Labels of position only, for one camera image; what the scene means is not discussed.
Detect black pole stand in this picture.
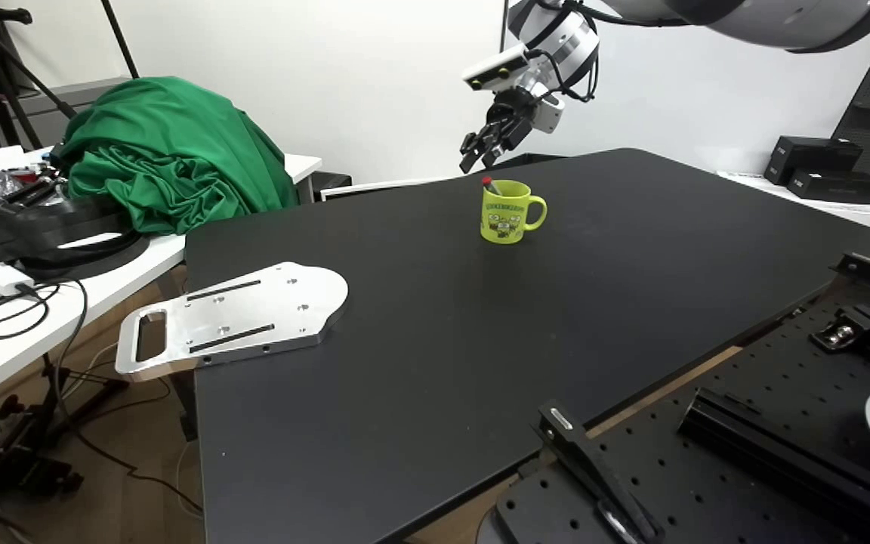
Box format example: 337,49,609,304
100,0,140,80

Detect aluminium plate with handle slot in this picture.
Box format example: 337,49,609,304
115,261,350,382

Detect white power adapter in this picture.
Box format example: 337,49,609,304
0,264,37,298

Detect black box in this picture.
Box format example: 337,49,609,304
787,169,870,206
764,135,864,187

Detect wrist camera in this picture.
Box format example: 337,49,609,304
462,45,532,92

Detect white side table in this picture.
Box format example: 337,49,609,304
717,170,870,237

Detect black strap bundle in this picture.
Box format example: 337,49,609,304
0,190,150,282

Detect black clamp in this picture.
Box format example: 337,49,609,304
532,400,667,544

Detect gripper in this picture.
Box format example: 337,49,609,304
459,85,542,175

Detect yellow-green cartoon mug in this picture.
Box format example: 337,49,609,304
480,180,548,245

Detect black bracket with bolt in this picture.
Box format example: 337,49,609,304
808,302,870,379

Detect black aluminium rail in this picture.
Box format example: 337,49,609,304
678,388,870,526

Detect green cloth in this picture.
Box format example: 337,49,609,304
56,76,301,236

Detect grey cabinet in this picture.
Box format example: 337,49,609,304
0,76,131,157

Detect black tripod legs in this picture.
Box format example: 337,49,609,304
0,354,132,522

